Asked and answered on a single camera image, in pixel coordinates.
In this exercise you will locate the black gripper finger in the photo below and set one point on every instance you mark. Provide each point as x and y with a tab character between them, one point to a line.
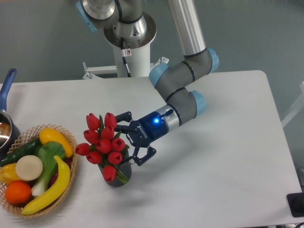
123	121
141	160

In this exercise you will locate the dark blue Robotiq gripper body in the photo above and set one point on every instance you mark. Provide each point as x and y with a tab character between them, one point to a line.
154	126

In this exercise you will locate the red tulip bouquet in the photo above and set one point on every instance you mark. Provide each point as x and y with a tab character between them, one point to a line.
101	139

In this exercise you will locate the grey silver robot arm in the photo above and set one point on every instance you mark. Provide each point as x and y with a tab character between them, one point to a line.
130	32

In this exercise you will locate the dark grey ribbed vase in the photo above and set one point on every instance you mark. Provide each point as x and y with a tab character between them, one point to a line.
115	175

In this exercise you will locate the green bok choy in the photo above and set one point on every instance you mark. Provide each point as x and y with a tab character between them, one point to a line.
46	154

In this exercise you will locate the yellow banana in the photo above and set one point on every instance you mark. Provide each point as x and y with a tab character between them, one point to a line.
53	193

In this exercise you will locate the green cucumber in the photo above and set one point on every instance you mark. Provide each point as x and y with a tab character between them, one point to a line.
24	150

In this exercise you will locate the beige round radish slice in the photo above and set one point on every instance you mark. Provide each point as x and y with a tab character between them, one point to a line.
29	168

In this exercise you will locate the yellow bell pepper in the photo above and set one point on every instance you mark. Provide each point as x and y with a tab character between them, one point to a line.
8	174

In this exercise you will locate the orange fruit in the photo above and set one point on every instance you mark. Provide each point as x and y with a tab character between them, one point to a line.
18	192

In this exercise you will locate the woven wicker basket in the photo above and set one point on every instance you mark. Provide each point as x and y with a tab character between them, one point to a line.
28	136

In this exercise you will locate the black device at edge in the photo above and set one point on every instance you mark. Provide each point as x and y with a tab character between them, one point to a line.
296	204

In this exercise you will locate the white pedestal base frame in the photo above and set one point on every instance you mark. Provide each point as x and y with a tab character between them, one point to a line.
93	72

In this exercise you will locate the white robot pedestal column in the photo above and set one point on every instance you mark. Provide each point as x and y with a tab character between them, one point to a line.
137	59

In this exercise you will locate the blue handled steel pot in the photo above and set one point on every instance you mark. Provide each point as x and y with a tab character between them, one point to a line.
9	132

